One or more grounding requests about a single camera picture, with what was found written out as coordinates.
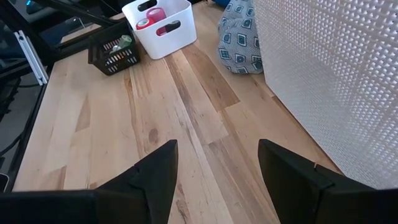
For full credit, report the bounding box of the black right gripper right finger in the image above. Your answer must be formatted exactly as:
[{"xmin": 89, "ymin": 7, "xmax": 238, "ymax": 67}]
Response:
[{"xmin": 257, "ymin": 138, "xmax": 336, "ymax": 224}]

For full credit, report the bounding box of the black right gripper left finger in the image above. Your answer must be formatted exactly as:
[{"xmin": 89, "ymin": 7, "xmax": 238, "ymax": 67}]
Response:
[{"xmin": 94, "ymin": 139, "xmax": 180, "ymax": 224}]

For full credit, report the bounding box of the red bandage roll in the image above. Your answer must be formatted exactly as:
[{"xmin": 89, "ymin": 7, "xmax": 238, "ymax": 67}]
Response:
[{"xmin": 135, "ymin": 17, "xmax": 155, "ymax": 31}]

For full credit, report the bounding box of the pink bandage roll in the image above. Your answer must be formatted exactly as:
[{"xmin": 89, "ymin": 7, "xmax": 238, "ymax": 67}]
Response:
[{"xmin": 146, "ymin": 7, "xmax": 167, "ymax": 23}]

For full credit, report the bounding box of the large white perforated basket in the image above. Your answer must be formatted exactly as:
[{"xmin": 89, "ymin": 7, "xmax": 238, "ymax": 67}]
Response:
[{"xmin": 252, "ymin": 0, "xmax": 398, "ymax": 190}]

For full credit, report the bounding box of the small black plastic basket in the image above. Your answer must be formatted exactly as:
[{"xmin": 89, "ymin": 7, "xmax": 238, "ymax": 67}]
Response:
[{"xmin": 88, "ymin": 20, "xmax": 141, "ymax": 77}]

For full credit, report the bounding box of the white plastic bin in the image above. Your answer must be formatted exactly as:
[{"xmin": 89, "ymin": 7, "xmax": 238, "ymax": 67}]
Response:
[{"xmin": 121, "ymin": 0, "xmax": 198, "ymax": 60}]

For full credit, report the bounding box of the grey cloth with square pattern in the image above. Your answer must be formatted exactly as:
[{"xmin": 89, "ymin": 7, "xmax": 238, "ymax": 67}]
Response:
[{"xmin": 216, "ymin": 0, "xmax": 264, "ymax": 75}]

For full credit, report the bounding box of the black table edge rail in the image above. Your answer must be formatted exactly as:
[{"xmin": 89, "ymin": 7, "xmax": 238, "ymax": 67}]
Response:
[{"xmin": 6, "ymin": 83, "xmax": 47, "ymax": 192}]

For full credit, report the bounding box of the black table-level camera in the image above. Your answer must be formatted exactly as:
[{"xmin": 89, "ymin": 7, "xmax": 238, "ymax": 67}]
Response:
[{"xmin": 0, "ymin": 172, "xmax": 10, "ymax": 194}]

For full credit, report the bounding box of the silver aluminium frame post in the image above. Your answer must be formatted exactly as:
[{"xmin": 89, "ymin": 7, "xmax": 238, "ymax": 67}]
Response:
[{"xmin": 14, "ymin": 30, "xmax": 49, "ymax": 86}]

